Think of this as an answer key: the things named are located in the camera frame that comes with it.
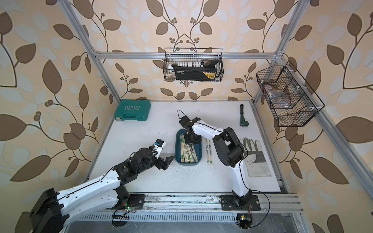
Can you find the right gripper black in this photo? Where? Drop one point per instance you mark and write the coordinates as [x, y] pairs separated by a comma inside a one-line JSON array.
[[198, 139]]

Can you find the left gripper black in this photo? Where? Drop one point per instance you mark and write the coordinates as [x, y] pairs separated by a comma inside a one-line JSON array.
[[161, 166]]

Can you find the teal plastic storage box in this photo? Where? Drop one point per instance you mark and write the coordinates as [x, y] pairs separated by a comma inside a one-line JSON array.
[[177, 152]]

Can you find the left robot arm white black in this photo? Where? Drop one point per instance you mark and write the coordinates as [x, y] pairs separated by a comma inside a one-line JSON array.
[[54, 210]]

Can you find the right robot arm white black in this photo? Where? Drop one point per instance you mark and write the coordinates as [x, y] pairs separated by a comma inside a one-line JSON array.
[[230, 152]]

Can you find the wrapped chopsticks in box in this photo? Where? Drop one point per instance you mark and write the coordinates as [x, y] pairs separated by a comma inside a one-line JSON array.
[[188, 152]]

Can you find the black power supply box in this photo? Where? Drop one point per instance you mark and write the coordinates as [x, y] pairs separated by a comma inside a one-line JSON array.
[[195, 73]]

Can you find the green black hand tool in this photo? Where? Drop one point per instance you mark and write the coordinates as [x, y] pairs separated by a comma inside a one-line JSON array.
[[243, 121]]

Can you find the green plastic tool case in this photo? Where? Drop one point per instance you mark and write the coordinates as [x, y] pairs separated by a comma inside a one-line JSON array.
[[132, 110]]

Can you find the white grey work glove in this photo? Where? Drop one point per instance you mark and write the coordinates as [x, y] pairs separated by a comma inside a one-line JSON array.
[[255, 162]]

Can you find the plastic bag in basket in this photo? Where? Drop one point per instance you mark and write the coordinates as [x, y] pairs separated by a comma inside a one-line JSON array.
[[276, 96]]

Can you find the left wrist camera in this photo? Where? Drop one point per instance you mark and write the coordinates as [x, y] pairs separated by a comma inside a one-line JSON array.
[[159, 145]]

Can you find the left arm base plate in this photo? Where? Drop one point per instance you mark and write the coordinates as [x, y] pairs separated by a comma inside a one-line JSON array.
[[134, 202]]

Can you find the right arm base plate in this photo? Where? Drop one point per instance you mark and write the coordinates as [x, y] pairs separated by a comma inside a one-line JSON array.
[[236, 203]]

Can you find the black wire basket back wall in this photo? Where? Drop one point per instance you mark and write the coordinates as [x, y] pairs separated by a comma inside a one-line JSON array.
[[192, 57]]

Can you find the black wire basket wall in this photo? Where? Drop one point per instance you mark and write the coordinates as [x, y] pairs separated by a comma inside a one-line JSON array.
[[304, 104], [192, 57]]

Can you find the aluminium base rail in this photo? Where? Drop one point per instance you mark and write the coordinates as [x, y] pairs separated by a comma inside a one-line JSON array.
[[200, 207]]

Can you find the black wire basket right wall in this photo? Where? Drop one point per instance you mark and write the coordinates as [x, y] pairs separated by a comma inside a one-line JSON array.
[[304, 104]]

